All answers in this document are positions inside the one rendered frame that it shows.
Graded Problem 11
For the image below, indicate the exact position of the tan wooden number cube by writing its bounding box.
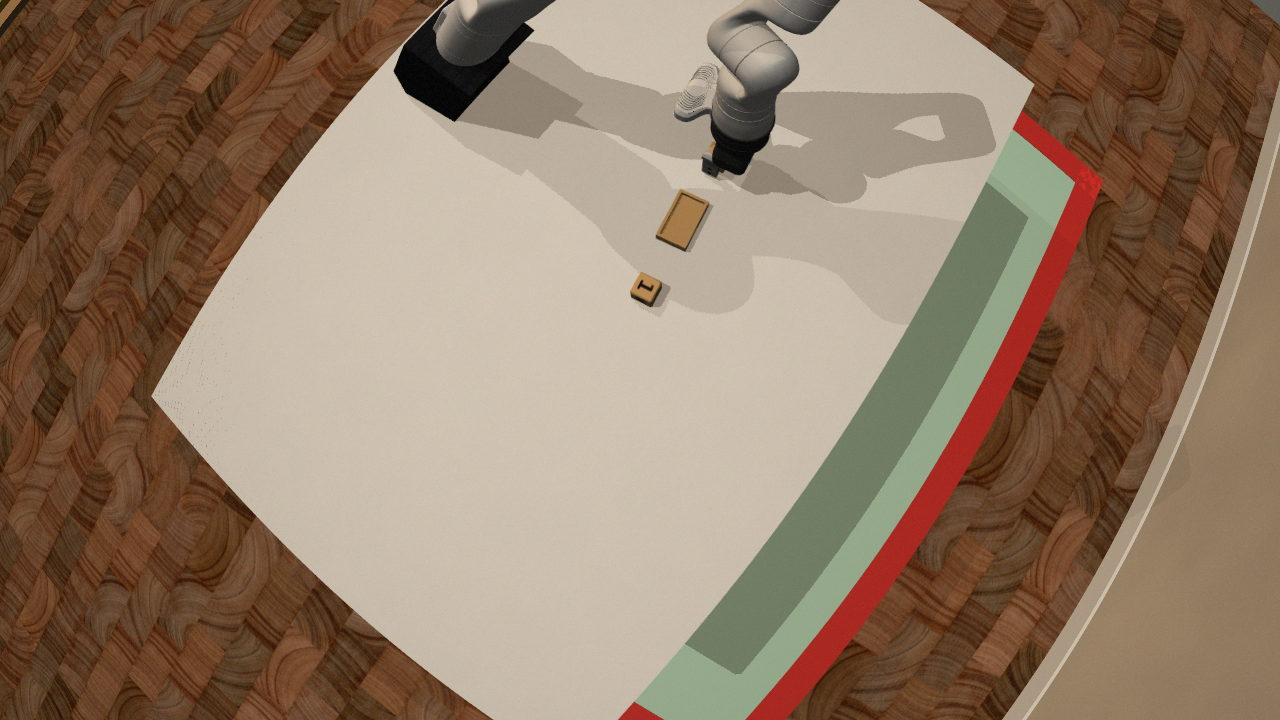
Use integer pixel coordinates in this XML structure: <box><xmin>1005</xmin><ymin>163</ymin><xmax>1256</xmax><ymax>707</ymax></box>
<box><xmin>630</xmin><ymin>272</ymin><xmax>662</xmax><ymax>307</ymax></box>
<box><xmin>708</xmin><ymin>141</ymin><xmax>724</xmax><ymax>173</ymax></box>

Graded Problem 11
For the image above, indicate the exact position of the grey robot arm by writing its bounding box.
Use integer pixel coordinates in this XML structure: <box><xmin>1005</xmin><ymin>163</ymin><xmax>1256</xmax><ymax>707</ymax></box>
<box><xmin>433</xmin><ymin>0</ymin><xmax>840</xmax><ymax>122</ymax></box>

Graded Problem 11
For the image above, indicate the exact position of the brown wooden tray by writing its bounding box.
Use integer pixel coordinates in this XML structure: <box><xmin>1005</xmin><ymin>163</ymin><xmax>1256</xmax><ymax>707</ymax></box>
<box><xmin>657</xmin><ymin>190</ymin><xmax>709</xmax><ymax>252</ymax></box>

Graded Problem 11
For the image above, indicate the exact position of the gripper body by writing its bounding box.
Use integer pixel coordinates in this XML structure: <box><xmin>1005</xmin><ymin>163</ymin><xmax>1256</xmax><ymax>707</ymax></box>
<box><xmin>675</xmin><ymin>63</ymin><xmax>774</xmax><ymax>176</ymax></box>

